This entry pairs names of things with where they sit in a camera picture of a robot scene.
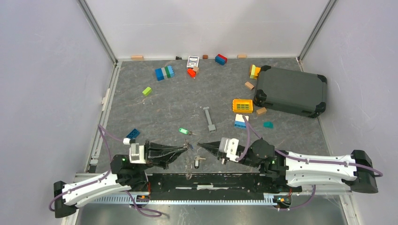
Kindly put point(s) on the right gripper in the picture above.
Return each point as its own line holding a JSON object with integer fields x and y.
{"x": 212, "y": 147}

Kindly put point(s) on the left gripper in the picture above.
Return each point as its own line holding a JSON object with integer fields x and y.
{"x": 161, "y": 155}

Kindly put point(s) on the silver key with ring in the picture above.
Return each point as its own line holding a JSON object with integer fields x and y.
{"x": 197, "y": 160}

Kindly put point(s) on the green key tag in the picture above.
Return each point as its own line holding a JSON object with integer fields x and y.
{"x": 186, "y": 132}

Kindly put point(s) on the perforated metal ring plate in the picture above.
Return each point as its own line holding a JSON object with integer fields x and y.
{"x": 188, "y": 161}

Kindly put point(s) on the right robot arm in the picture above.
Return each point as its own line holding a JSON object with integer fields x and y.
{"x": 287, "y": 169}

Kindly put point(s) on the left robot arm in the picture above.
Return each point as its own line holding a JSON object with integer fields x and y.
{"x": 126, "y": 173}

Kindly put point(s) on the grey toy axle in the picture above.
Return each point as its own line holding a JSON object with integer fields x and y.
{"x": 211, "y": 125}

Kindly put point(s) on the dark blue flat brick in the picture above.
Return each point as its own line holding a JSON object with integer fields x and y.
{"x": 133, "y": 134}

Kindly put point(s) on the white and blue brick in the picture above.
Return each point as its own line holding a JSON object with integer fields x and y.
{"x": 240, "y": 121}

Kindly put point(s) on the yellow window brick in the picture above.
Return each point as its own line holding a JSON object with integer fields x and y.
{"x": 242, "y": 106}

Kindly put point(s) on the teal small block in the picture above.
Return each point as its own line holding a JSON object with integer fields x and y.
{"x": 268, "y": 124}

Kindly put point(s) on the lime green block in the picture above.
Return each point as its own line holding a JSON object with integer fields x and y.
{"x": 147, "y": 91}

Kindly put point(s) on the tan wooden block near case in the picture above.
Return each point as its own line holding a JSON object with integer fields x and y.
{"x": 249, "y": 85}

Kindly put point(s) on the red orange brick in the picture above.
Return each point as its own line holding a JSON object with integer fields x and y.
{"x": 191, "y": 73}

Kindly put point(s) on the blue grey green brick stack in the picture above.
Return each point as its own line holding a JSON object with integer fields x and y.
{"x": 164, "y": 73}

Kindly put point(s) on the orange green brown brick stack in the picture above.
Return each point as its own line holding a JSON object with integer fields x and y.
{"x": 254, "y": 71}

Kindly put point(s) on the red and blue brick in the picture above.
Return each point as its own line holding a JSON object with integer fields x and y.
{"x": 220, "y": 59}

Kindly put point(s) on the playing card box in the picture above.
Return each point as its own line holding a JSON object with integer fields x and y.
{"x": 193, "y": 61}

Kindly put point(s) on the dark grey hard case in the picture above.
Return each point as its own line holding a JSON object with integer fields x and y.
{"x": 290, "y": 91}

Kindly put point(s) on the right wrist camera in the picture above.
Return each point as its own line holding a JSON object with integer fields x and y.
{"x": 233, "y": 144}

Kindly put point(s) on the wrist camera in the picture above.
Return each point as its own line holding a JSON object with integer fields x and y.
{"x": 136, "y": 151}
{"x": 233, "y": 144}

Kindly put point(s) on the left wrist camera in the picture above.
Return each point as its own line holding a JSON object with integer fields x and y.
{"x": 136, "y": 151}

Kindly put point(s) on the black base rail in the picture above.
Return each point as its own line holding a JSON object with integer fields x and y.
{"x": 209, "y": 186}

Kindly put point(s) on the light wooden block at wall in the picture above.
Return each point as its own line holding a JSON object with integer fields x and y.
{"x": 242, "y": 56}

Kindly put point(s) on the tan wooden block at wall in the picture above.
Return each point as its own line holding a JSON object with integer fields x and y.
{"x": 137, "y": 57}

